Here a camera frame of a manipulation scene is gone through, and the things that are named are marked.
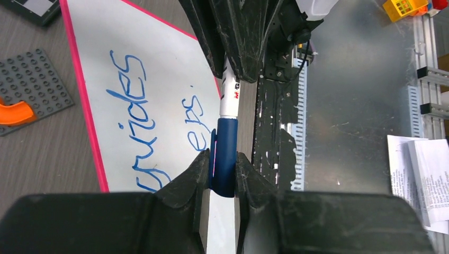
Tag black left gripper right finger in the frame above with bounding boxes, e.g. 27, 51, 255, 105
236, 153, 434, 253

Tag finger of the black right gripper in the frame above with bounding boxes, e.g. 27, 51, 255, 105
179, 0, 225, 79
209, 1, 283, 83

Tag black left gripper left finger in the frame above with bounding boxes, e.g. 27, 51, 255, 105
1, 150, 210, 253

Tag white marker pen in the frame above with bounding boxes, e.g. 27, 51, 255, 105
219, 57, 240, 119

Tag blue marker cap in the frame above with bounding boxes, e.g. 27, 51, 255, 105
209, 118, 238, 198

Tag pink-framed whiteboard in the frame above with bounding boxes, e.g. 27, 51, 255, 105
59, 0, 246, 254

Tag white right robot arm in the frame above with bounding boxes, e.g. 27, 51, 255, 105
180, 1, 337, 83

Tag yellow toy block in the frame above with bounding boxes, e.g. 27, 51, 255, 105
382, 0, 429, 22

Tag white paper sheets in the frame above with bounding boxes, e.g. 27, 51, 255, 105
387, 135, 448, 234

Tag grey lego baseplate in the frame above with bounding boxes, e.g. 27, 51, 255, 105
1, 48, 75, 121

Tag orange curved block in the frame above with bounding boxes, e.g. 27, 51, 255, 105
1, 98, 37, 126

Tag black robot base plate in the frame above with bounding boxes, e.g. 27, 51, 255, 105
252, 57, 310, 191

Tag aluminium frame rail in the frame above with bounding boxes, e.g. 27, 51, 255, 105
290, 64, 307, 192

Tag aluminium side frame rails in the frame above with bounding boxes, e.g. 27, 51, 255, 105
407, 15, 448, 139

